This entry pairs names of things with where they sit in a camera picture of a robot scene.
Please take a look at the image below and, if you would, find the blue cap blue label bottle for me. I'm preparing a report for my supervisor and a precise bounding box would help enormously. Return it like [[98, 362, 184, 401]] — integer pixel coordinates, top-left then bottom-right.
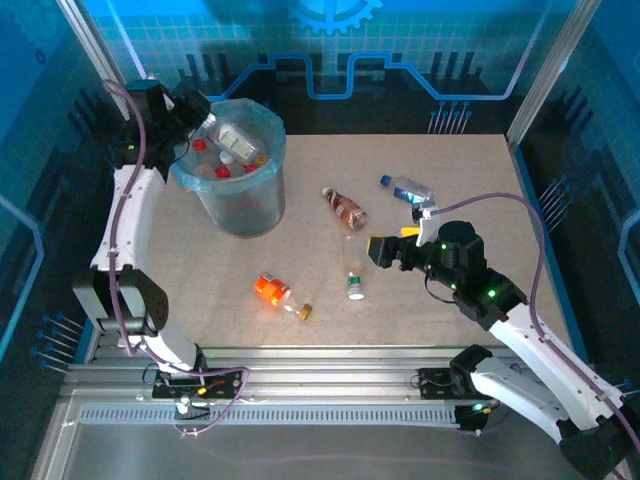
[[379, 173, 435, 205]]

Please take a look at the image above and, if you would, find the clear bottle green label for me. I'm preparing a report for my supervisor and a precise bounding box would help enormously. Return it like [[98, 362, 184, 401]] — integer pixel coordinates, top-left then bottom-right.
[[341, 233, 368, 302]]

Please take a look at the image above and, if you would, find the brown label drink bottle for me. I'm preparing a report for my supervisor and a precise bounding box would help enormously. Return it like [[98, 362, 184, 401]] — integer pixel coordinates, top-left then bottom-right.
[[321, 186, 370, 232]]

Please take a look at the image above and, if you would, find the orange label bottle gold cap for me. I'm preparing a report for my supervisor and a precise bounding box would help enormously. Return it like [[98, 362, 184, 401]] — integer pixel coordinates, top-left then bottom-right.
[[253, 272, 314, 321]]

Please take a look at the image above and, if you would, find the blue plastic bin liner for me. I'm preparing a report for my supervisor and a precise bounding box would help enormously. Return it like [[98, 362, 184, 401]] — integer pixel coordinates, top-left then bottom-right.
[[169, 98, 288, 194]]

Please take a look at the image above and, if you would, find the grey plastic waste bin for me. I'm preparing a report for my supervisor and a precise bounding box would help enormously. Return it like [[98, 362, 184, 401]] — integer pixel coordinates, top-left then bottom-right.
[[169, 98, 288, 239]]

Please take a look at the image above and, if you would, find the black connector box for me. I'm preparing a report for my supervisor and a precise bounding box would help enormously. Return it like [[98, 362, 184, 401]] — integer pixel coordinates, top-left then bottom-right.
[[455, 403, 490, 434]]

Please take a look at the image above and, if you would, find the grey metal shelf panel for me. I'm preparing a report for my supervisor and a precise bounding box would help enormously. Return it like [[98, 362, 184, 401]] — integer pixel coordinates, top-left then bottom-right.
[[29, 394, 631, 480]]

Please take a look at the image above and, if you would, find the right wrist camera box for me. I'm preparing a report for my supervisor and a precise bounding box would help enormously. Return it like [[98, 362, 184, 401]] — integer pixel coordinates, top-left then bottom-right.
[[410, 197, 444, 247]]

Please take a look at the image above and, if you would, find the aluminium frame post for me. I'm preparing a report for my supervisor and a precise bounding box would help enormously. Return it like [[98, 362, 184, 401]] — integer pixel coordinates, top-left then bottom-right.
[[56, 0, 160, 154], [504, 0, 604, 149]]

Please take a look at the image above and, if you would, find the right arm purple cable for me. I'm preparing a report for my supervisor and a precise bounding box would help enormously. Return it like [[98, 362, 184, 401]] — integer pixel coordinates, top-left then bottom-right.
[[429, 193, 640, 469]]

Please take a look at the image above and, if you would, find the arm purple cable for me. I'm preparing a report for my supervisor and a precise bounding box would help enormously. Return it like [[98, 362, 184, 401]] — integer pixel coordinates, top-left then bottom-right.
[[101, 78, 250, 439], [429, 193, 640, 469]]

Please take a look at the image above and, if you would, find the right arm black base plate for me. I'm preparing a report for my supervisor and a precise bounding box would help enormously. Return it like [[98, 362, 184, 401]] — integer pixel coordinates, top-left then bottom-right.
[[417, 367, 510, 401]]

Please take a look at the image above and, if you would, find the long aluminium base rail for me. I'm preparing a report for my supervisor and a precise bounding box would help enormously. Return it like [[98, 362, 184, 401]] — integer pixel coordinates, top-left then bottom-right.
[[59, 347, 609, 401]]

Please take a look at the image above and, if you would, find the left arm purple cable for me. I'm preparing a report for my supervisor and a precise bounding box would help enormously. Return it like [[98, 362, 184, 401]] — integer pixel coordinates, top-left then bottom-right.
[[101, 78, 250, 439]]

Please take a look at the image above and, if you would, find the grey slotted cable duct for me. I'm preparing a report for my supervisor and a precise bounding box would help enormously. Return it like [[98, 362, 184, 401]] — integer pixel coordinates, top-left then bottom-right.
[[77, 405, 461, 426]]

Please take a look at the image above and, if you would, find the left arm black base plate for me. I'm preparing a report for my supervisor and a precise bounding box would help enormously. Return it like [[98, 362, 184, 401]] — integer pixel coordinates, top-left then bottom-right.
[[151, 367, 240, 400]]

